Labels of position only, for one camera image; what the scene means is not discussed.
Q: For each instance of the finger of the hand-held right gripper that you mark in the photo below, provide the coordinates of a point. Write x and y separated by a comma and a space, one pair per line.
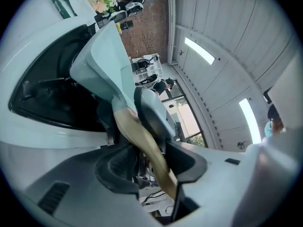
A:
154, 112

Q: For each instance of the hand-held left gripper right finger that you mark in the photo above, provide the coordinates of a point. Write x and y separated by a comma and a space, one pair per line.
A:
225, 193

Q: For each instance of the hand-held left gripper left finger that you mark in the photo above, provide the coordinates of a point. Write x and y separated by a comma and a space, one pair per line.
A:
82, 188

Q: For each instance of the white portable gas stove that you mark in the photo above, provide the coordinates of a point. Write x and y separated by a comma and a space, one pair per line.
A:
35, 131

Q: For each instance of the black-framed window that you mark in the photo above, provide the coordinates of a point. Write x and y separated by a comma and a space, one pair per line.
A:
187, 117

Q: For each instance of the white cubby shelf unit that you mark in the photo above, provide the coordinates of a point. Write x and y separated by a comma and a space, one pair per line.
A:
157, 67

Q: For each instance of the round ceiling detector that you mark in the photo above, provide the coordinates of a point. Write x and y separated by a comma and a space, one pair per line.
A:
241, 145
181, 53

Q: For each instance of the ceiling light panel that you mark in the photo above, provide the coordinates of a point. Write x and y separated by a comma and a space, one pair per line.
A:
249, 122
200, 50

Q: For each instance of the teal face mask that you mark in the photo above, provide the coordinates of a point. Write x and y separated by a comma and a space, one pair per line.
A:
268, 129

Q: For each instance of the olive oil bottle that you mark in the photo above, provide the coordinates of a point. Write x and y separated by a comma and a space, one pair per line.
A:
117, 28

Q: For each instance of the white green-edged plate stack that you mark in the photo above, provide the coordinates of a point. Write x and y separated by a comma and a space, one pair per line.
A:
75, 1

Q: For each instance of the white tablecloth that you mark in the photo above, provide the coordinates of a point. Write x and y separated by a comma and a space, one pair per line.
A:
30, 11

